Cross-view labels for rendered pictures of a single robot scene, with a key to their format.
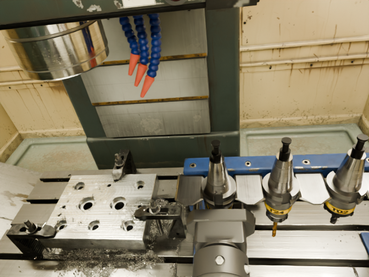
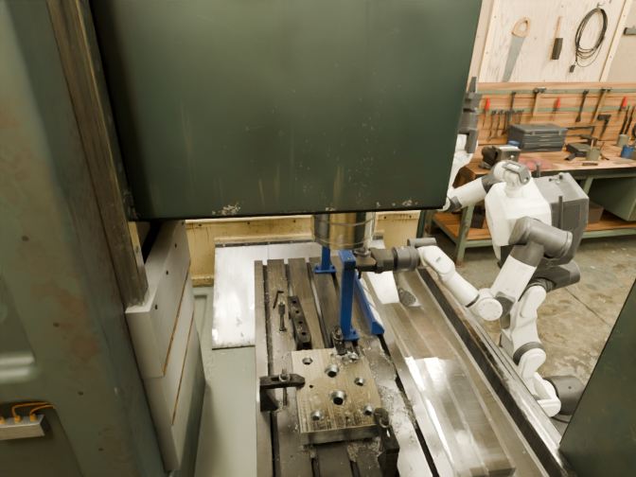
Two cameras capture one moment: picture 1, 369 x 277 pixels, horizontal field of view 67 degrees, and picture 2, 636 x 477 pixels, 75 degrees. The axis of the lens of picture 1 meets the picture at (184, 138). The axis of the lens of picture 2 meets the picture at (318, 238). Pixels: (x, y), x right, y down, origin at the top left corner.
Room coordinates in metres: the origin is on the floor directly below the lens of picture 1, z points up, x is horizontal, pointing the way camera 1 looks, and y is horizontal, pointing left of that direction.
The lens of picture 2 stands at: (0.89, 1.05, 1.93)
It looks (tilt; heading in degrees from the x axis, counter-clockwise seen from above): 29 degrees down; 251
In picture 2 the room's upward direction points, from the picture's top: 1 degrees clockwise
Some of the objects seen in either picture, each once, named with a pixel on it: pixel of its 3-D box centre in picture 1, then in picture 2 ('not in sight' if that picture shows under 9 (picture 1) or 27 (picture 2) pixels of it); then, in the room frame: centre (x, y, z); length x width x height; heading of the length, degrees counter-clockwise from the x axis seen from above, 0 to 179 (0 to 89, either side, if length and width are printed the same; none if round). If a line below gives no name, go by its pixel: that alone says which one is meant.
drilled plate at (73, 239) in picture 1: (104, 208); (334, 390); (0.55, 0.27, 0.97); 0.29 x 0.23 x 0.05; 79
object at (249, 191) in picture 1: (249, 189); not in sight; (0.33, -0.10, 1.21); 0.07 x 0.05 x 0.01; 169
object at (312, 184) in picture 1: (312, 188); not in sight; (0.31, -0.21, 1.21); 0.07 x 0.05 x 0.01; 169
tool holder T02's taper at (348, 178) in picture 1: (351, 169); not in sight; (0.30, -0.26, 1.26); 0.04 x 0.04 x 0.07
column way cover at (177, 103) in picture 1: (144, 79); (175, 331); (0.96, 0.11, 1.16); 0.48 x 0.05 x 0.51; 79
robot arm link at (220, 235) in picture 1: (220, 248); (388, 258); (0.25, -0.03, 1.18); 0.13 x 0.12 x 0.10; 79
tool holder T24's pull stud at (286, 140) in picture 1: (285, 148); not in sight; (0.32, -0.16, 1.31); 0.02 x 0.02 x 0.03
